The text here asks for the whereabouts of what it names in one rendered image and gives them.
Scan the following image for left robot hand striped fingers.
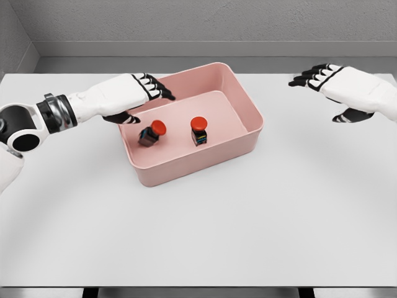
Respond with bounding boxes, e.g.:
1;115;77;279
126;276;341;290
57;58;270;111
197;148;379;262
95;73;176;125

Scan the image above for right robot hand striped fingers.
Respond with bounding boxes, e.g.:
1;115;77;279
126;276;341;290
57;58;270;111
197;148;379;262
288;63;390;124

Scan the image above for pink plastic basket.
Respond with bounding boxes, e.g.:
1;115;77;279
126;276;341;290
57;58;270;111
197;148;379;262
117;61;265;188

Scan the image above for red button industrial switch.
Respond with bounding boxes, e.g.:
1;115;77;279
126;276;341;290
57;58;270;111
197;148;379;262
190;116;208;148
137;119;167;148

